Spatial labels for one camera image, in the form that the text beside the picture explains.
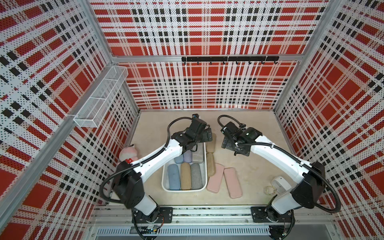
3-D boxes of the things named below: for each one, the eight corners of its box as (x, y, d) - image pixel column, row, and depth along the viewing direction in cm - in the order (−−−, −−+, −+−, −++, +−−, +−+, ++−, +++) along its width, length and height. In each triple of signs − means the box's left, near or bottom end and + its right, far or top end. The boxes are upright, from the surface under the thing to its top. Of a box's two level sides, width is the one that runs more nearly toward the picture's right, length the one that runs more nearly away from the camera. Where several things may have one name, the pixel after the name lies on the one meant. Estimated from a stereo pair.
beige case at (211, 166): (207, 178, 87) (207, 174, 83) (206, 155, 96) (206, 151, 92) (215, 178, 87) (216, 174, 83) (213, 155, 96) (214, 151, 92)
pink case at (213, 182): (204, 189, 83) (204, 188, 80) (212, 163, 93) (213, 161, 90) (217, 194, 81) (218, 193, 79) (224, 167, 91) (225, 165, 88)
